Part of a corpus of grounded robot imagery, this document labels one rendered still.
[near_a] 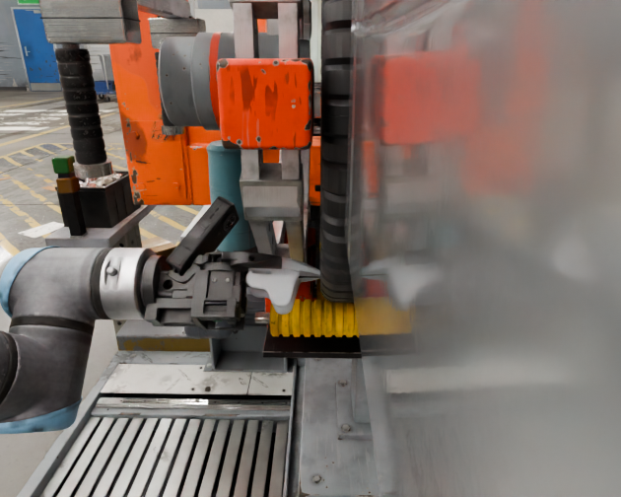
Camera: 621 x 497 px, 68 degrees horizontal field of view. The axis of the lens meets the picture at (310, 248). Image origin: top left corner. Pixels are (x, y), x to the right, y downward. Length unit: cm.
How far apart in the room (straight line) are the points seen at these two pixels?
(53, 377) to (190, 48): 46
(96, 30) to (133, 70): 66
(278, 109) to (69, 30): 30
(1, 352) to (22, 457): 85
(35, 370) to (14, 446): 87
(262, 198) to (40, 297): 28
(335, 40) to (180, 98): 34
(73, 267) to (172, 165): 69
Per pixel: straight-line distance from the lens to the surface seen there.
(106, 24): 59
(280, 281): 56
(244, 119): 39
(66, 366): 60
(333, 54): 42
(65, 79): 62
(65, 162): 129
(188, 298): 57
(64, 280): 61
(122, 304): 59
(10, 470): 137
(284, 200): 49
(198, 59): 70
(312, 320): 70
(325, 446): 92
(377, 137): 16
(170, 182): 127
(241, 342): 138
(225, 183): 86
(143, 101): 125
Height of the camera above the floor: 89
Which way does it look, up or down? 23 degrees down
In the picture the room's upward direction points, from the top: straight up
